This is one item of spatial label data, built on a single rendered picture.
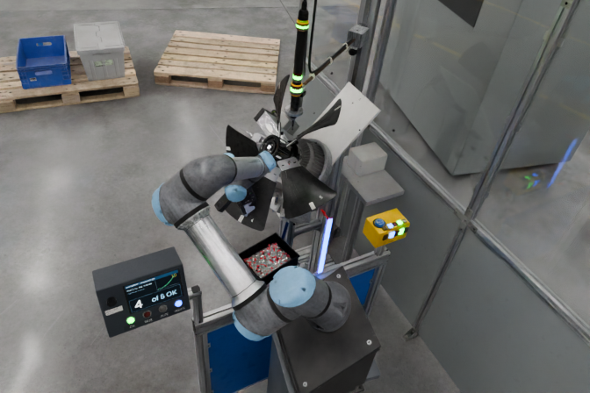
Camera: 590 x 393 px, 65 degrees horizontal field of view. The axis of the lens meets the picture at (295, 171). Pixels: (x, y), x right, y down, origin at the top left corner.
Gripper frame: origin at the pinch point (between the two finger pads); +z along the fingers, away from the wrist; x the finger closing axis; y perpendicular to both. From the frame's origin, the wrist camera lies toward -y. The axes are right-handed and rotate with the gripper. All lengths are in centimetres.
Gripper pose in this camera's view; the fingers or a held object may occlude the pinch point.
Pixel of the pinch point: (244, 214)
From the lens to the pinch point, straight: 203.6
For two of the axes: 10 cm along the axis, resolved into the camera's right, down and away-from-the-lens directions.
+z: 1.8, 6.5, 7.4
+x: -4.5, -6.1, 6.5
